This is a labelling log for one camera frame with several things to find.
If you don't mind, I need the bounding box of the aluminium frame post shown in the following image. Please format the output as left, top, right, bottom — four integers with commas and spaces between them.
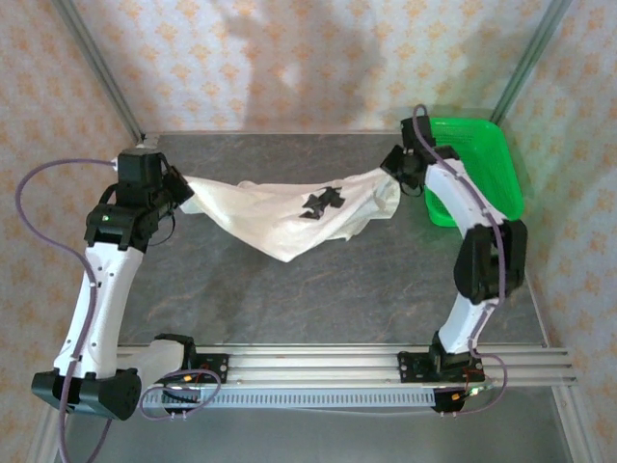
50, 0, 146, 144
489, 0, 575, 127

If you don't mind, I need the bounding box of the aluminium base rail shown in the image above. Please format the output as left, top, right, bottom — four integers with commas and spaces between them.
115, 342, 578, 387

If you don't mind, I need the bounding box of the white t-shirt with black print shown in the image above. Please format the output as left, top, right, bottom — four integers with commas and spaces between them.
180, 168, 402, 264

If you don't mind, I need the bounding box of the grey slotted cable duct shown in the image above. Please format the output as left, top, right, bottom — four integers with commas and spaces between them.
144, 385, 438, 410

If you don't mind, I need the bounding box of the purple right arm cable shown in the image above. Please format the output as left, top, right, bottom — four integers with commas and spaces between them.
412, 103, 508, 417

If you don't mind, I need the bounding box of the purple cable loop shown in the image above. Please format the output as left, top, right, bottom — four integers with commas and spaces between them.
138, 369, 223, 422

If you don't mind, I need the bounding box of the green plastic basket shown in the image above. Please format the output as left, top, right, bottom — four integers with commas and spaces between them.
422, 118, 525, 229

